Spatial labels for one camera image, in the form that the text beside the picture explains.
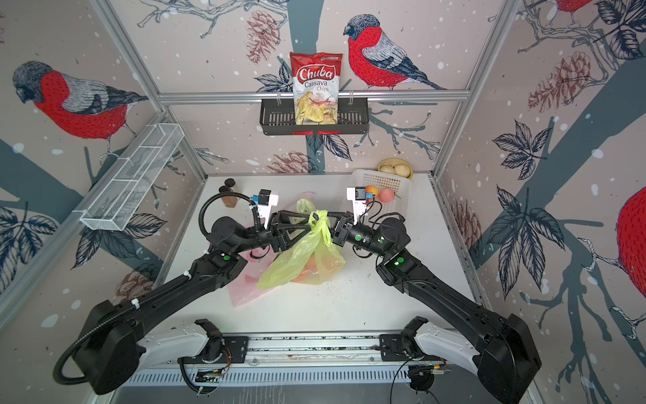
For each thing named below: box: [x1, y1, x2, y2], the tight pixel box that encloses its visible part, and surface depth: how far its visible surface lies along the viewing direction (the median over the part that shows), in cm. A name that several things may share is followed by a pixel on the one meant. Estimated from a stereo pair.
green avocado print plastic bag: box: [256, 198, 347, 290], surface depth 66 cm
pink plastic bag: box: [227, 245, 279, 308], surface depth 83 cm
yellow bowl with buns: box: [377, 157, 414, 181], surface depth 117 cm
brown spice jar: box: [218, 185, 239, 208], surface depth 108 cm
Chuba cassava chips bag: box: [289, 51, 344, 126], surface depth 87 cm
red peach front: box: [292, 263, 319, 284], surface depth 78 cm
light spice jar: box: [224, 177, 241, 193], surface depth 109 cm
